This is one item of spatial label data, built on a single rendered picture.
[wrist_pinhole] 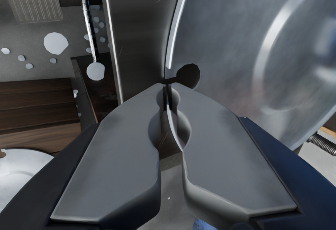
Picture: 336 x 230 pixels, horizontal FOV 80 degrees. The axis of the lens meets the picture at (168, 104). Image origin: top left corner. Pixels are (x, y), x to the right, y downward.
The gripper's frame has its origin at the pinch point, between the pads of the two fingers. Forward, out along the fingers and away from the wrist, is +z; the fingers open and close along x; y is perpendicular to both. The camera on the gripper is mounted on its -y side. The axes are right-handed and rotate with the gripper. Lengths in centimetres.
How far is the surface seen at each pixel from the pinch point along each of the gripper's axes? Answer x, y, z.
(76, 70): -36, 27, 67
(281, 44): 8.9, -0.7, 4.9
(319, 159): 111, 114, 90
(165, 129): -0.2, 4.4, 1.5
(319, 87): 16.3, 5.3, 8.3
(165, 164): -0.8, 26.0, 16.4
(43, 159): -37, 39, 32
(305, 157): 107, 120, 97
